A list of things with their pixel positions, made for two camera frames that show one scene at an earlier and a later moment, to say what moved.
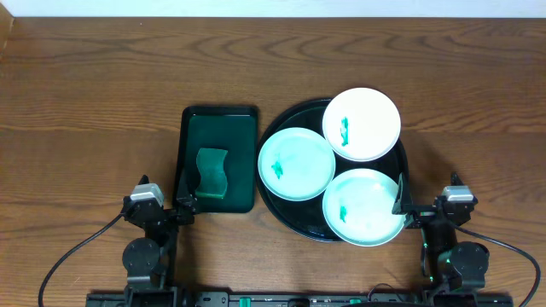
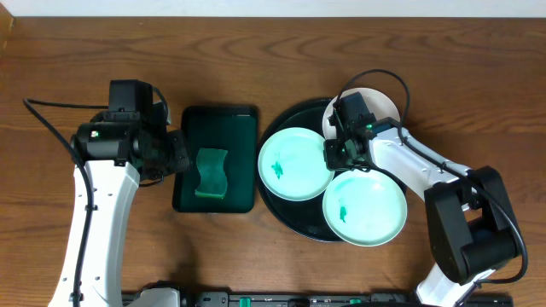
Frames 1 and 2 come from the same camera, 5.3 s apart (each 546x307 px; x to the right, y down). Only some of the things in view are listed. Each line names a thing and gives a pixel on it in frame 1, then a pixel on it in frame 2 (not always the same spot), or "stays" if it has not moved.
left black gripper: [168, 213] -> [178, 150]
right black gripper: [421, 214] -> [332, 161]
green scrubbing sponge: [211, 165] stays
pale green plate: [296, 164] stays
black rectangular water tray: [232, 129] stays
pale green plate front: [358, 206] stays
